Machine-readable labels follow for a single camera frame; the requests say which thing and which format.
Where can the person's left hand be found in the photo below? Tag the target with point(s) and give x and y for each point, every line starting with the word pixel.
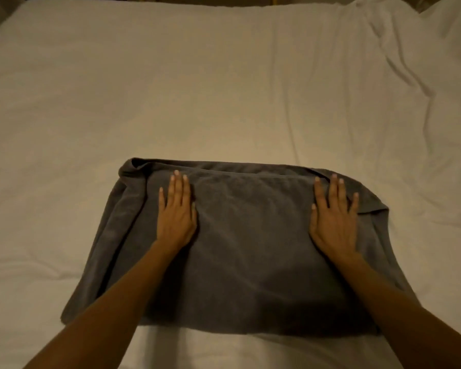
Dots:
pixel 175 222

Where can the person's right little finger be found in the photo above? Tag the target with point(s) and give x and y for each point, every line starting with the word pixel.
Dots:
pixel 354 204

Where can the person's right middle finger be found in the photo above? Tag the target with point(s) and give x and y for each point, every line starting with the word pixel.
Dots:
pixel 333 190

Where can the dark grey towel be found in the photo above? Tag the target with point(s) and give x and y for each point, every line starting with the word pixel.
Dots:
pixel 249 257

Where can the white crumpled duvet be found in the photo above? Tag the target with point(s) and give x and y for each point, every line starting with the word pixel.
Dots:
pixel 426 72

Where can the person's left thumb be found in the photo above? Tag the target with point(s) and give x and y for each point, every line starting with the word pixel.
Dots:
pixel 194 217

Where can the white bed sheet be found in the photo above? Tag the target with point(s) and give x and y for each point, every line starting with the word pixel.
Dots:
pixel 169 92

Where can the person's left little finger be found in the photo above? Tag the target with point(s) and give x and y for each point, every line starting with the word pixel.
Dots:
pixel 161 199

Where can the person's right forearm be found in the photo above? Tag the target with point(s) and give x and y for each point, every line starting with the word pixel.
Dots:
pixel 403 315

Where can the person's left middle finger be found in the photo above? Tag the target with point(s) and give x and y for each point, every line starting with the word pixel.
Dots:
pixel 176 188

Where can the person's right thumb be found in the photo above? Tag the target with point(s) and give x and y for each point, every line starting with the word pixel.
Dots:
pixel 313 219

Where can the person's right hand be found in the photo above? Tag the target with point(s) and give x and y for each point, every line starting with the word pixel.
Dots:
pixel 335 230

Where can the person's left forearm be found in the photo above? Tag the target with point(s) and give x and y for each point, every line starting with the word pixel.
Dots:
pixel 107 311

